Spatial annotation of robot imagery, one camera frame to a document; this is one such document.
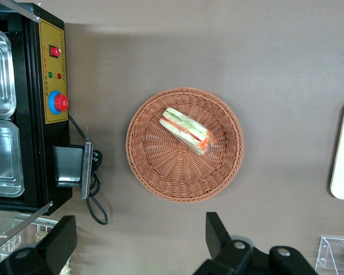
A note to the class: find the brown round wicker basket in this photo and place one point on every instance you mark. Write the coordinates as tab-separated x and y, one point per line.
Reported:
166	172

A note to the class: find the triangle sandwich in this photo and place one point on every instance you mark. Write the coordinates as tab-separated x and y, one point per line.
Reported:
186	130

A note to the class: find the red rocker switch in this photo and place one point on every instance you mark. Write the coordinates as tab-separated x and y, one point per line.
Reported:
54	51

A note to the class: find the clear acrylic bottle rack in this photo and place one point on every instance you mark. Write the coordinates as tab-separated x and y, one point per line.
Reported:
329	255

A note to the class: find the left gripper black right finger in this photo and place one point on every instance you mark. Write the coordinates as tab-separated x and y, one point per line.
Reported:
220	249

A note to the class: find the stainless steel food pan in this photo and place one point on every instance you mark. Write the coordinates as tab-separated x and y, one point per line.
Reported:
3	160
0	74

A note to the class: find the bagged pastry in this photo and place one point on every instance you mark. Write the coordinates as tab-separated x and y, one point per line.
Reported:
65	270
41	236

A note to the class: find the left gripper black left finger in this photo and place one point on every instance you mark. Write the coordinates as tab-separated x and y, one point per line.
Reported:
57	246

